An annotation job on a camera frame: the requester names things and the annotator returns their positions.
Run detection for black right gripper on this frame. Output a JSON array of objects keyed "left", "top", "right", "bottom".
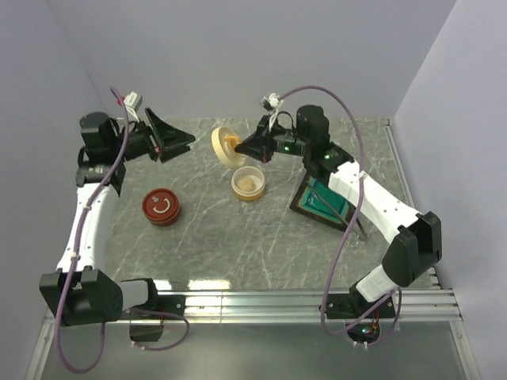
[{"left": 236, "top": 114, "right": 311, "bottom": 163}]

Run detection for red round lid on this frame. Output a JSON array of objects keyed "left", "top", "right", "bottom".
[{"left": 142, "top": 188, "right": 181, "bottom": 214}]

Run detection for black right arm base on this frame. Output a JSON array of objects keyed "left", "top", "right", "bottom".
[{"left": 325, "top": 293, "right": 396, "bottom": 320}]

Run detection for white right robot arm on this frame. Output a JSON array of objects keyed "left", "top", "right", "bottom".
[{"left": 234, "top": 105, "right": 442, "bottom": 318}]

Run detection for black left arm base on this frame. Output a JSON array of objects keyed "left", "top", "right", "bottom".
[{"left": 122, "top": 294, "right": 186, "bottom": 345}]

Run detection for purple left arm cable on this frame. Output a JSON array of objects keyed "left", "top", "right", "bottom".
[{"left": 53, "top": 86, "right": 190, "bottom": 374}]

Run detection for steel serving tongs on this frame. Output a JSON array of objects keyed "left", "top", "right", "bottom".
[{"left": 312, "top": 192, "right": 368, "bottom": 241}]

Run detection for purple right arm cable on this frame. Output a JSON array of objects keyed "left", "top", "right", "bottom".
[{"left": 276, "top": 85, "right": 403, "bottom": 337}]

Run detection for cream round lid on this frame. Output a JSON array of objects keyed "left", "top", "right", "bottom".
[{"left": 212, "top": 127, "right": 246, "bottom": 169}]

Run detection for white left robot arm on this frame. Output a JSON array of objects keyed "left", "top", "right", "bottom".
[{"left": 39, "top": 108, "right": 196, "bottom": 327}]

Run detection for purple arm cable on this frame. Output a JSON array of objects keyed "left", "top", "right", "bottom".
[
  {"left": 276, "top": 85, "right": 403, "bottom": 337},
  {"left": 53, "top": 86, "right": 190, "bottom": 374}
]

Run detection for cream round container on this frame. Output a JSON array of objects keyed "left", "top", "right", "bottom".
[{"left": 231, "top": 166, "right": 265, "bottom": 201}]

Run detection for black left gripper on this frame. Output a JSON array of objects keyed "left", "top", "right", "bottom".
[{"left": 110, "top": 108, "right": 196, "bottom": 162}]

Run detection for teal square ceramic plate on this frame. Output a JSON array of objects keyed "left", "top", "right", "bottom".
[{"left": 289, "top": 173, "right": 354, "bottom": 232}]

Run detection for brown steel-lined container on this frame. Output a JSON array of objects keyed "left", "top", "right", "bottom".
[{"left": 143, "top": 207, "right": 181, "bottom": 227}]

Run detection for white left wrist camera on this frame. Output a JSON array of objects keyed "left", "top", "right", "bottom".
[{"left": 122, "top": 92, "right": 143, "bottom": 122}]

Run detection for beige steamed bun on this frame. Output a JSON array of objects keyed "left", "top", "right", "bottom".
[{"left": 236, "top": 176, "right": 256, "bottom": 192}]

